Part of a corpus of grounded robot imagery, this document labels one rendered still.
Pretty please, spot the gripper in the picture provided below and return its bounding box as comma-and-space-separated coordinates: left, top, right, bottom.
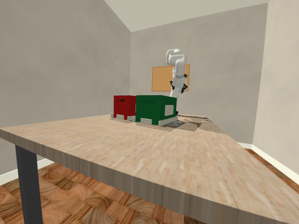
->
170, 75, 188, 93

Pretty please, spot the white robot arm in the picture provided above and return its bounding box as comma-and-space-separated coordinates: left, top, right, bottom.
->
166, 49, 188, 100

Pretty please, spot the red plastic bottle crate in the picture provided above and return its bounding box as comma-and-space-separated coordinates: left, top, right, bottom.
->
114, 95, 136, 120

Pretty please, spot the grey pick list card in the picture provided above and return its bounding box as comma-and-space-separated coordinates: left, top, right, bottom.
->
169, 121, 182, 126

